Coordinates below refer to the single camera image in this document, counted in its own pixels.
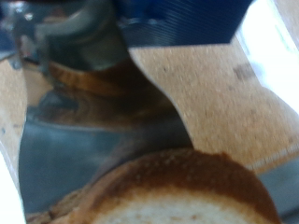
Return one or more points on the metal spatula with blue block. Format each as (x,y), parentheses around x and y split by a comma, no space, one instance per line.
(78,140)

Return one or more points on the white bread slice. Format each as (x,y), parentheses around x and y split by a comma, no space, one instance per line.
(174,208)

